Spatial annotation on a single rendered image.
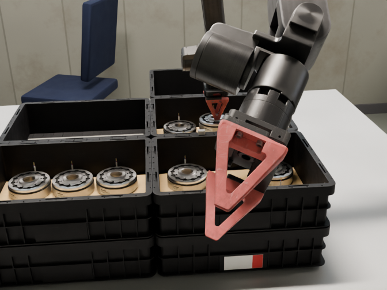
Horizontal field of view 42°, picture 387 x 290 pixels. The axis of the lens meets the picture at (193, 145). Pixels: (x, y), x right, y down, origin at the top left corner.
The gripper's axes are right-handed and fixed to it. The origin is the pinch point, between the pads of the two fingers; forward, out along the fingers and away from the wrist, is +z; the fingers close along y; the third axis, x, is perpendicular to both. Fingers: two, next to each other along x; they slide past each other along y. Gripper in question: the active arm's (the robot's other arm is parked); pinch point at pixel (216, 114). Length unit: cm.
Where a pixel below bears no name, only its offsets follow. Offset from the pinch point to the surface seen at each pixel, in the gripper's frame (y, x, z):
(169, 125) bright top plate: -2.6, -14.5, 3.7
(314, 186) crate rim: 50, 16, -2
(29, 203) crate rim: 51, -44, -3
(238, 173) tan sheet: 24.5, 3.0, 7.6
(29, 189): 34, -49, 3
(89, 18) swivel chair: -142, -54, -6
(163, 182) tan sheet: 27.7, -16.9, 7.2
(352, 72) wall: -212, 126, 55
